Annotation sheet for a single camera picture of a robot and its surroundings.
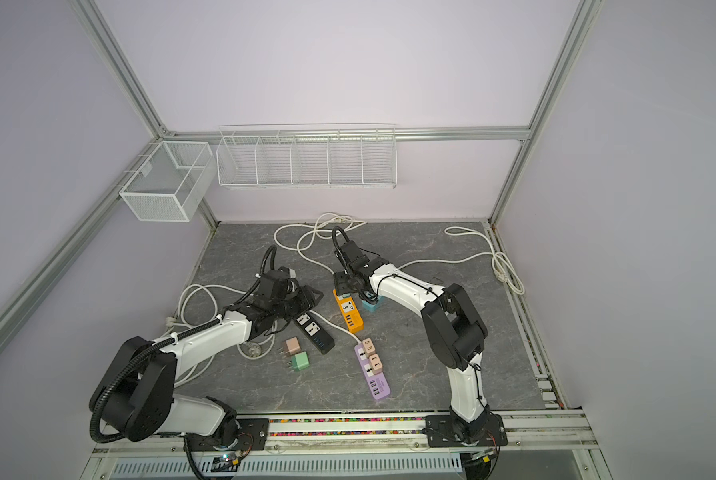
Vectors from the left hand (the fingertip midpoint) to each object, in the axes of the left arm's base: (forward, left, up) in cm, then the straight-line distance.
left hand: (321, 300), depth 87 cm
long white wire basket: (+43, +3, +21) cm, 48 cm away
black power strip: (-7, +2, -7) cm, 10 cm away
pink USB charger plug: (-10, +9, -8) cm, 15 cm away
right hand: (+6, -8, -2) cm, 10 cm away
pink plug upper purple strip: (-14, -13, -2) cm, 19 cm away
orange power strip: (-1, -8, -7) cm, 11 cm away
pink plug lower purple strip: (-19, -15, -3) cm, 24 cm away
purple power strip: (-22, -15, -6) cm, 28 cm away
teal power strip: (+1, -15, -8) cm, 17 cm away
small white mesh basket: (+38, +49, +16) cm, 64 cm away
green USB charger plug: (-14, +6, -8) cm, 18 cm away
